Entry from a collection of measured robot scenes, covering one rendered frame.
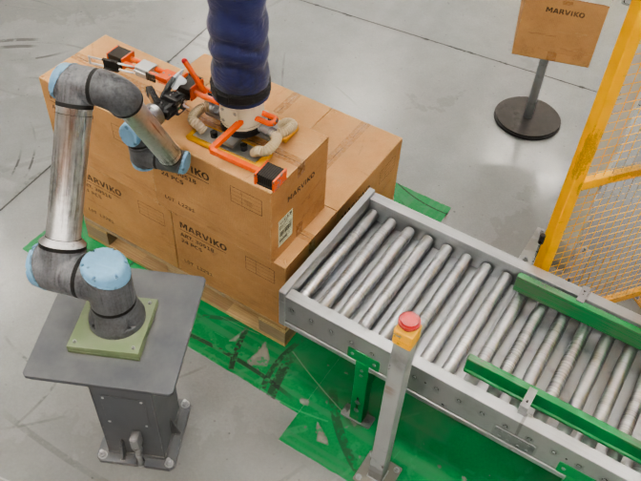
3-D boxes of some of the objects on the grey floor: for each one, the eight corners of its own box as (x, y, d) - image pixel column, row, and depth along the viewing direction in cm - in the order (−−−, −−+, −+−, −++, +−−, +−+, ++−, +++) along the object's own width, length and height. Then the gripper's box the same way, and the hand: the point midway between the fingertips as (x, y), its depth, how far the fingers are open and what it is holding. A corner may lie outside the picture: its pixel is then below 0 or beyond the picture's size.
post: (388, 471, 317) (423, 324, 243) (381, 485, 313) (412, 339, 239) (374, 463, 319) (403, 314, 246) (365, 475, 315) (393, 329, 242)
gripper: (169, 137, 301) (200, 111, 313) (164, 95, 287) (196, 69, 299) (152, 129, 304) (183, 103, 316) (145, 88, 289) (178, 62, 301)
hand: (184, 84), depth 308 cm, fingers open, 14 cm apart
